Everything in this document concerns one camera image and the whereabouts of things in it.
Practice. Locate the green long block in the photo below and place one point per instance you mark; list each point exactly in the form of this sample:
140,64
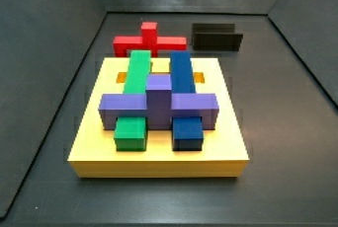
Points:
130,134

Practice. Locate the purple cross-shaped block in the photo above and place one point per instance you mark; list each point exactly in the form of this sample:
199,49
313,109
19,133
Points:
159,105

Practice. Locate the blue long block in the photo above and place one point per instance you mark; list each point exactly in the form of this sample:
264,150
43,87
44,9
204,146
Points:
186,125

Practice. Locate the yellow base board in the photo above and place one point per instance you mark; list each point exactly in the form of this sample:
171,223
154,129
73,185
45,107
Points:
222,158

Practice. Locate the red cross-shaped block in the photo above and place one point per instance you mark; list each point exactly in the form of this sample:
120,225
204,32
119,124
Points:
147,41

